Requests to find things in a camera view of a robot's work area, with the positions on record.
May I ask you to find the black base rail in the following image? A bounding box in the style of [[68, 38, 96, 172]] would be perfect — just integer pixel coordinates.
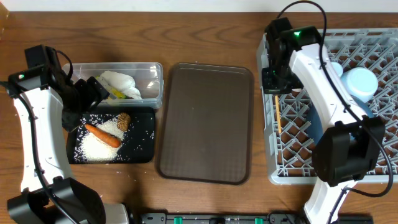
[[133, 211, 374, 224]]

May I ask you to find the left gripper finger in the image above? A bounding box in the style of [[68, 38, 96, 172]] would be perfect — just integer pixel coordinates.
[[87, 77, 110, 106], [74, 78, 98, 112]]

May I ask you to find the brown serving tray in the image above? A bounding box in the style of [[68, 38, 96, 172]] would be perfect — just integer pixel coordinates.
[[155, 63, 254, 185]]

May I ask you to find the yellow green snack wrapper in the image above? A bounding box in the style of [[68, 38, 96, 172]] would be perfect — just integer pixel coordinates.
[[95, 76, 126, 100]]

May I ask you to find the light blue cup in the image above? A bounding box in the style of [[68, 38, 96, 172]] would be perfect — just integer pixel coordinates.
[[331, 62, 343, 77]]

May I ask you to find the grey dishwasher rack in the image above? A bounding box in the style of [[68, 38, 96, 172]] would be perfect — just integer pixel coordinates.
[[262, 28, 397, 185]]

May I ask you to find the brown textured food piece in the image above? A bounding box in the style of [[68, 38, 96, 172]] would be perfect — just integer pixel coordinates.
[[116, 113, 131, 132]]

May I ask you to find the wooden chopstick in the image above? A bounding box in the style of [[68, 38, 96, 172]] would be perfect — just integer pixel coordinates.
[[274, 95, 282, 135]]

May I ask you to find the clear plastic bin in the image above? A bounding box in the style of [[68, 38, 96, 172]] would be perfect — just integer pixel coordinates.
[[62, 62, 164, 109]]

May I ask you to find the light blue rice bowl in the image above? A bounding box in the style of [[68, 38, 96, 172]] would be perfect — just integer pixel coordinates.
[[340, 67, 378, 103]]

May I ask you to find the orange carrot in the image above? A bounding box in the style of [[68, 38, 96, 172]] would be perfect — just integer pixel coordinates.
[[84, 124, 121, 148]]

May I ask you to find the black tray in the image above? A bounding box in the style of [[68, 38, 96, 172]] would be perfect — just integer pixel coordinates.
[[65, 106, 156, 165]]

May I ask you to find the white napkin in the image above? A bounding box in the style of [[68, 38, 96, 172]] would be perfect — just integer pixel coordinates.
[[99, 71, 142, 100]]

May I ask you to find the white rice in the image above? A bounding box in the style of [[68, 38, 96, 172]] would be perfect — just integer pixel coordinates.
[[73, 113, 155, 164]]

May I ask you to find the dark blue plate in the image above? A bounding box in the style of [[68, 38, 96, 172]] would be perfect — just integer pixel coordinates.
[[307, 96, 374, 145]]

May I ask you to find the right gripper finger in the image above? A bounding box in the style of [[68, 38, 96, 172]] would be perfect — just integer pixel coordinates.
[[261, 68, 291, 95], [288, 74, 303, 91]]

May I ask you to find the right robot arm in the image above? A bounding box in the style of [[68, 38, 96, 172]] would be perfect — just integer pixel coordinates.
[[261, 23, 385, 223]]

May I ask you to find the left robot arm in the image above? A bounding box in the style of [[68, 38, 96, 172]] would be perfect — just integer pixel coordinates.
[[7, 65, 130, 223]]

